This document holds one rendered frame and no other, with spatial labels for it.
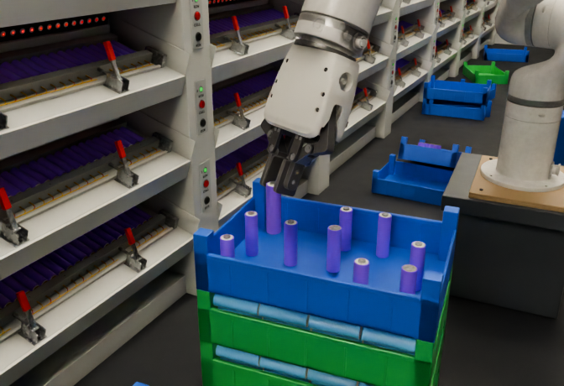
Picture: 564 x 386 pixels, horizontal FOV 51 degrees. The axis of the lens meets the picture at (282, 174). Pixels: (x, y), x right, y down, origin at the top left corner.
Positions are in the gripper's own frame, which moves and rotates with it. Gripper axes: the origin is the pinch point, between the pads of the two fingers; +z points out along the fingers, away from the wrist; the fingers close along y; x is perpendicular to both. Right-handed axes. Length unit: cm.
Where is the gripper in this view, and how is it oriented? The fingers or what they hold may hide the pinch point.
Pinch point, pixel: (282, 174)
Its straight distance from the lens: 69.8
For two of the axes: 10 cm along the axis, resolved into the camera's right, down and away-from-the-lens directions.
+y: -6.3, -2.9, 7.2
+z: -3.3, 9.4, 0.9
